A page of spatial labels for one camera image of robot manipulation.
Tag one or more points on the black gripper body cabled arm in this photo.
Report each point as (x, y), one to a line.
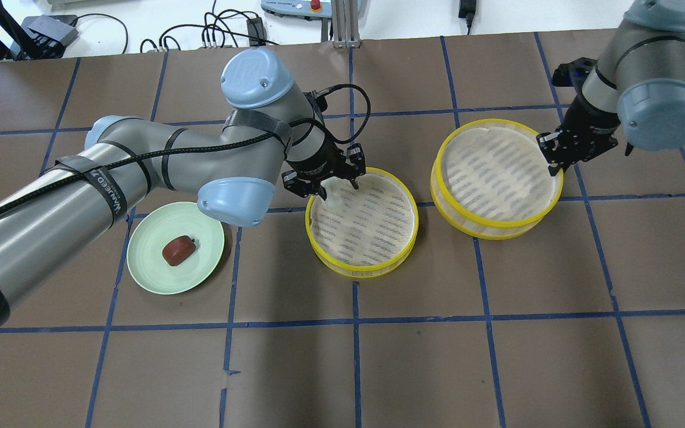
(317, 161)

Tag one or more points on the black gripper body plain arm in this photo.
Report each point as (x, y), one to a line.
(591, 123)

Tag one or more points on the white bun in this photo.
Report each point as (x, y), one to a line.
(333, 190)

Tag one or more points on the yellow steamer basket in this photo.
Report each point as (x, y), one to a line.
(373, 233)
(490, 180)

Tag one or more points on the brown bun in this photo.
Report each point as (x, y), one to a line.
(178, 250)

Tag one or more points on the silver robot arm plain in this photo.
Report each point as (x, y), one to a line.
(421, 90)

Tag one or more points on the teach pendant with red button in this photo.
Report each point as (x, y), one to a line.
(302, 9)

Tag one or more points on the light green plate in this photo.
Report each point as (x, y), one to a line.
(143, 256)

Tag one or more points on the black device box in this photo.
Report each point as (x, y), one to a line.
(51, 35)

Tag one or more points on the silver robot arm with cable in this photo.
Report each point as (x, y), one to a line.
(233, 174)

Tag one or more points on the aluminium frame post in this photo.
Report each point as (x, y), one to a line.
(345, 21)

